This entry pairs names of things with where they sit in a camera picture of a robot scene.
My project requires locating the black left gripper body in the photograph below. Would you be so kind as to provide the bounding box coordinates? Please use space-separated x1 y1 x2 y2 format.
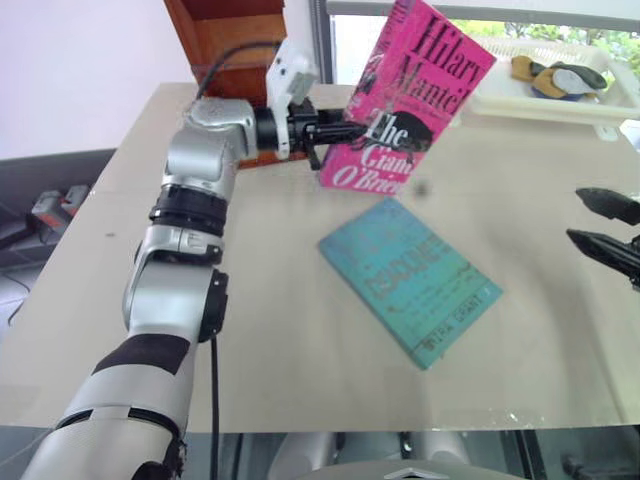
286 97 323 172

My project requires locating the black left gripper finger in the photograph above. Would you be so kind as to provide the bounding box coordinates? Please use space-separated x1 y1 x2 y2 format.
314 107 352 127
305 123 363 148

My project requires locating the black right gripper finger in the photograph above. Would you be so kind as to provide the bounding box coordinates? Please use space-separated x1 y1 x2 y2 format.
574 186 640 225
565 228 632 274

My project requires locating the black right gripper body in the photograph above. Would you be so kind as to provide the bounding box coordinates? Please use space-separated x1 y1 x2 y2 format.
624 242 640 292

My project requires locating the pink Hilary Mantel paperback book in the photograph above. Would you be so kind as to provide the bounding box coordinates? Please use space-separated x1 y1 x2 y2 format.
318 0 498 194

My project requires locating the wooden bookshelf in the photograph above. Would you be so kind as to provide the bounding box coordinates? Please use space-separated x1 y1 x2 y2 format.
163 0 311 171

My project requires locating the teal paperback book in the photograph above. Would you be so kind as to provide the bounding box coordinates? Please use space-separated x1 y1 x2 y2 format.
318 196 505 372

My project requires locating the white plastic tray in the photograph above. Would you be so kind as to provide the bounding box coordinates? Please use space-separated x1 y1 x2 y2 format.
458 30 640 122

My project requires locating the yellow work glove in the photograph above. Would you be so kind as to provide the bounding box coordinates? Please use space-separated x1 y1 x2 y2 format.
510 54 552 85

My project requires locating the red and grey power tool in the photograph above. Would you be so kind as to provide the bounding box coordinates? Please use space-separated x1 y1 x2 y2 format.
29 183 92 242

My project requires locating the dark grey bench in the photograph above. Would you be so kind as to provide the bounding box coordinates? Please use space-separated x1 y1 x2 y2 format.
0 146 119 274

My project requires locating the grey robot torso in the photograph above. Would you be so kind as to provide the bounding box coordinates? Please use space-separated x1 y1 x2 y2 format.
277 429 506 480

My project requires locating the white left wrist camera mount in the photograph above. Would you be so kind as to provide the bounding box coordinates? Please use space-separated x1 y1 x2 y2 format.
264 39 317 161

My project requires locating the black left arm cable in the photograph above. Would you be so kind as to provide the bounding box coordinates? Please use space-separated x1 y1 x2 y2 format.
209 333 222 480
195 41 282 101

